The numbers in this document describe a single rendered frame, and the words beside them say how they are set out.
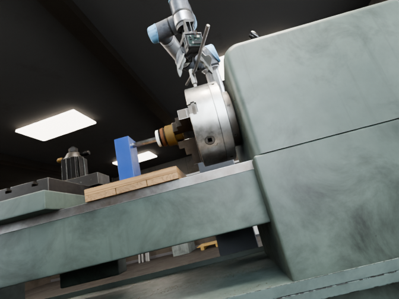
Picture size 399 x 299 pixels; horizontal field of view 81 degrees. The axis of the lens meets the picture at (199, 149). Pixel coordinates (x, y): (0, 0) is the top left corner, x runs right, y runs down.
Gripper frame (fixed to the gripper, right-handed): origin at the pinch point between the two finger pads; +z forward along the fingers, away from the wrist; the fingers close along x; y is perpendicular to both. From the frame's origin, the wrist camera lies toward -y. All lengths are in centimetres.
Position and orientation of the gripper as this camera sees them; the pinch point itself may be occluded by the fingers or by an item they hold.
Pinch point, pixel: (196, 76)
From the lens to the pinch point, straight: 97.1
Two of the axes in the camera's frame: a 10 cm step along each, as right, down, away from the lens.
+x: 9.2, -2.0, 3.3
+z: 2.5, 9.6, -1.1
